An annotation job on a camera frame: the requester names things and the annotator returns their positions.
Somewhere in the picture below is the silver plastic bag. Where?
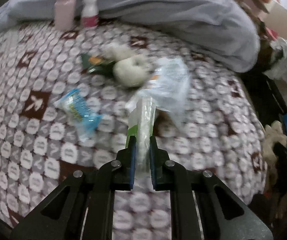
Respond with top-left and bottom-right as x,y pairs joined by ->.
135,57 -> 191,129

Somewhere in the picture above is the cream plush toy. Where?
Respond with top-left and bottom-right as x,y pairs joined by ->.
102,43 -> 150,88

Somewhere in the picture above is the white patterned cloth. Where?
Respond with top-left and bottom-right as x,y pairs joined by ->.
263,37 -> 287,84

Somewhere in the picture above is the dark green snack wrapper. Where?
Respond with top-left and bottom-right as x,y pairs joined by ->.
81,54 -> 116,76

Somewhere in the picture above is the grey blue blanket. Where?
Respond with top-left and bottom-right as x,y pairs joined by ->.
0,0 -> 261,74

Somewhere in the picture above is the white bottle red label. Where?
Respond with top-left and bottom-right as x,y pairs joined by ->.
81,0 -> 99,28

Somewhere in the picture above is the blue white candy wrapper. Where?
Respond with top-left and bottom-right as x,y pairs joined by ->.
54,88 -> 103,142

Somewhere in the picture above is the pink bottle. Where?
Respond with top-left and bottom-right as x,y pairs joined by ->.
54,0 -> 76,31

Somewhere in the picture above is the green white tissue pack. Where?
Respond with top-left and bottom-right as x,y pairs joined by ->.
126,95 -> 156,179

